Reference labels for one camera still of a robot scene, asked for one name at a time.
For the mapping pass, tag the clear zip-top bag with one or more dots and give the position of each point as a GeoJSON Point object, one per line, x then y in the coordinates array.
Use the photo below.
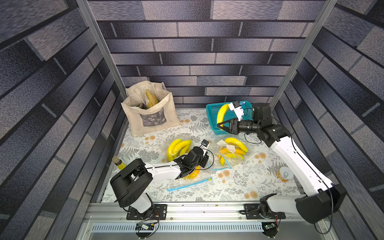
{"type": "Point", "coordinates": [201, 175]}
{"type": "Point", "coordinates": [168, 141]}

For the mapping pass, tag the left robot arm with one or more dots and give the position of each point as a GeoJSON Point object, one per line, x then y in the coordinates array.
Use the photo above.
{"type": "Point", "coordinates": [130, 184]}

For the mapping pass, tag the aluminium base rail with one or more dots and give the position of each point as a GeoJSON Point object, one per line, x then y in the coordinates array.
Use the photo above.
{"type": "Point", "coordinates": [199, 221]}

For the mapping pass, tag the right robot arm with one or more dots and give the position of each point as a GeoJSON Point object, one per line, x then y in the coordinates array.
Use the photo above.
{"type": "Point", "coordinates": [322, 198]}

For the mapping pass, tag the beige canvas tote bag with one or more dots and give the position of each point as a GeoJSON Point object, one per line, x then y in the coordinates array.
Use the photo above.
{"type": "Point", "coordinates": [142, 120]}

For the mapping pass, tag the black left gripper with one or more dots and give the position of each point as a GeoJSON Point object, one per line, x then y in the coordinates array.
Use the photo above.
{"type": "Point", "coordinates": [205, 160]}

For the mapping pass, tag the white round cap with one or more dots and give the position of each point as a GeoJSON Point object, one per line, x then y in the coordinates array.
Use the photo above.
{"type": "Point", "coordinates": [286, 174]}

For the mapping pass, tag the yellow banana bunch left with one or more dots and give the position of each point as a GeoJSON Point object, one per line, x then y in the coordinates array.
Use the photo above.
{"type": "Point", "coordinates": [178, 148]}

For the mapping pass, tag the yellow item in tote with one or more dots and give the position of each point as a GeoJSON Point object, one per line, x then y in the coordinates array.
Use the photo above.
{"type": "Point", "coordinates": [151, 99]}

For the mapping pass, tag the large yellow banana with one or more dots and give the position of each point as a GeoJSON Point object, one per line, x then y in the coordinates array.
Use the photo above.
{"type": "Point", "coordinates": [221, 113]}

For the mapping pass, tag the small yellow glass bottle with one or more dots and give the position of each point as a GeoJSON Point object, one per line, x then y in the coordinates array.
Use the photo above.
{"type": "Point", "coordinates": [118, 163]}

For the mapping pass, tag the bananas in right bag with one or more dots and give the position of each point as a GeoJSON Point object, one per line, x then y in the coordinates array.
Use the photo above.
{"type": "Point", "coordinates": [231, 151]}

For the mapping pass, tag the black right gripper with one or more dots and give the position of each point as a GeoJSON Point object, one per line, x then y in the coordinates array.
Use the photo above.
{"type": "Point", "coordinates": [234, 126]}

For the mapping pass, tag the teal plastic basket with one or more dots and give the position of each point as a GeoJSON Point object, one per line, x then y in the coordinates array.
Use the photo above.
{"type": "Point", "coordinates": [214, 115]}

